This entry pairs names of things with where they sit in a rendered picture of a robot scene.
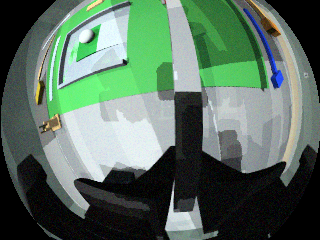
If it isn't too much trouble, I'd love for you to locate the green putting mat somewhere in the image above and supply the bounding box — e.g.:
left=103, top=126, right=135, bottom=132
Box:
left=47, top=0, right=261, bottom=119

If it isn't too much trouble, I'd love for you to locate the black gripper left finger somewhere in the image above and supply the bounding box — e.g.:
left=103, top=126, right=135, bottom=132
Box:
left=73, top=147, right=175, bottom=237

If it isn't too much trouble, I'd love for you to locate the yellow flat bar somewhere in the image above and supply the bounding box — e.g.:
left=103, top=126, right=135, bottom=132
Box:
left=36, top=80, right=45, bottom=105

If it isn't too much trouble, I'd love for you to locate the blue golf putter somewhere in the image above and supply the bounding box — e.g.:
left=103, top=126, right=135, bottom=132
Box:
left=243, top=8, right=284, bottom=88

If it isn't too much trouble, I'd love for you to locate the brown wooden mallet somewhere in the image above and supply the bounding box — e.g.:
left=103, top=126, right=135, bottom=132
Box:
left=247, top=0, right=281, bottom=37

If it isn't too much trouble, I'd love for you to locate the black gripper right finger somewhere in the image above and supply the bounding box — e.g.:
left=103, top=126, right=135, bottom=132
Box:
left=196, top=152, right=287, bottom=235

